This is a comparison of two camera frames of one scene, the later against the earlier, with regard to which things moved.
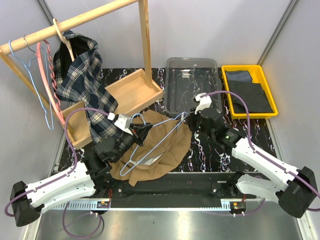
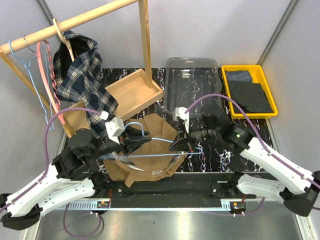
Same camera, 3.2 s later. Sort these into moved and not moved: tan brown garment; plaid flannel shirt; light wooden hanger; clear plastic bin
Moved: tan brown garment
Not moved: clear plastic bin; light wooden hanger; plaid flannel shirt
